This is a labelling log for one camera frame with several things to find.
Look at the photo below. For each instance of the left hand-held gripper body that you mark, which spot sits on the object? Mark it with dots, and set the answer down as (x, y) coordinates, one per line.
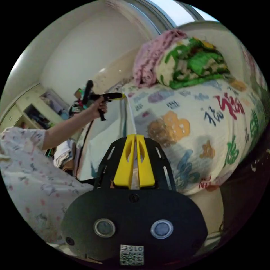
(108, 96)

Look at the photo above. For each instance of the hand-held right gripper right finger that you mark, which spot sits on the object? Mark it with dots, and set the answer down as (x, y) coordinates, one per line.
(146, 168)

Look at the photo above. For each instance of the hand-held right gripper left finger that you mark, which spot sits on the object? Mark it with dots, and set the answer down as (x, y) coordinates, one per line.
(124, 166)

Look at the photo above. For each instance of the person's left forearm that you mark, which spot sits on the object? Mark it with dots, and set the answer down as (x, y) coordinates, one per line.
(69, 126)

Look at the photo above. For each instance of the person's left hand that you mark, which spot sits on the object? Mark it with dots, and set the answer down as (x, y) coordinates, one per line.
(99, 109)

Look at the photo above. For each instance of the pink knitted blanket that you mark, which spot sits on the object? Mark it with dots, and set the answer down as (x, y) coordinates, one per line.
(147, 63)

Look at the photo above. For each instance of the bed with printed sheet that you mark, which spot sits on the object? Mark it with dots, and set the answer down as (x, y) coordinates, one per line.
(189, 137)

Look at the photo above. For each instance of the green floral folded quilt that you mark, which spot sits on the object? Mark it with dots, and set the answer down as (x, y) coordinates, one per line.
(189, 65)

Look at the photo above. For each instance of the white cupboard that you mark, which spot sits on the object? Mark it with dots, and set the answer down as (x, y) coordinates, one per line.
(31, 105)

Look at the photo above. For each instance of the window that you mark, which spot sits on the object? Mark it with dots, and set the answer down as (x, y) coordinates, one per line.
(175, 10)

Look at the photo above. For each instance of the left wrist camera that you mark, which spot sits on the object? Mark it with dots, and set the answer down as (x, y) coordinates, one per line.
(87, 92)

